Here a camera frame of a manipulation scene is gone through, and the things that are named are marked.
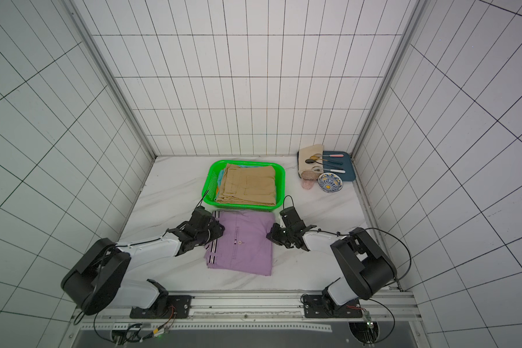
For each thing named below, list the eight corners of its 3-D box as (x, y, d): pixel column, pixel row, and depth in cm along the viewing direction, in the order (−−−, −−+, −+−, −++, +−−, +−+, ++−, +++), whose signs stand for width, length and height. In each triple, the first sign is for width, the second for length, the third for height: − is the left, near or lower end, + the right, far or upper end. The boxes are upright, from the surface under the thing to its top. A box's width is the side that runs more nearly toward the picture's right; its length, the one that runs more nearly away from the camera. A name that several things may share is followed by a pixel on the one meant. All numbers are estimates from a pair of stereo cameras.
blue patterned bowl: (318, 193, 106) (320, 188, 102) (315, 177, 113) (316, 172, 109) (341, 193, 106) (344, 188, 102) (337, 177, 113) (339, 172, 109)
